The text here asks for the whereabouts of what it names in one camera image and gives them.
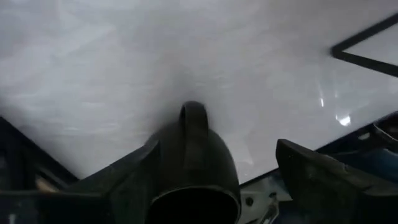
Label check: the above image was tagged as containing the black mug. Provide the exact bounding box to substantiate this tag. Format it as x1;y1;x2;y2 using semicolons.
143;100;243;224

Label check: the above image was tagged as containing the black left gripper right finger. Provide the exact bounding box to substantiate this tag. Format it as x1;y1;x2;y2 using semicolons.
275;138;398;224

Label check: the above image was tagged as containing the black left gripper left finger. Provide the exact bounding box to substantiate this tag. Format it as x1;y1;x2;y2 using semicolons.
67;139;162;224

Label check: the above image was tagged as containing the wooden board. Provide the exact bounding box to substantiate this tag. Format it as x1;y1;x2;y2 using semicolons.
330;12;398;78

